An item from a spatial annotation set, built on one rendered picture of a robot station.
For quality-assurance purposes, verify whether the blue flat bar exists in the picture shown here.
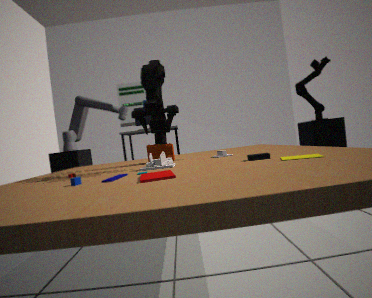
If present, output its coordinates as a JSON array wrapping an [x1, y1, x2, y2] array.
[[102, 174, 127, 183]]

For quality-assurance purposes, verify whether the small blue block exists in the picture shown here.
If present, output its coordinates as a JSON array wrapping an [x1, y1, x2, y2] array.
[[70, 177, 82, 186]]

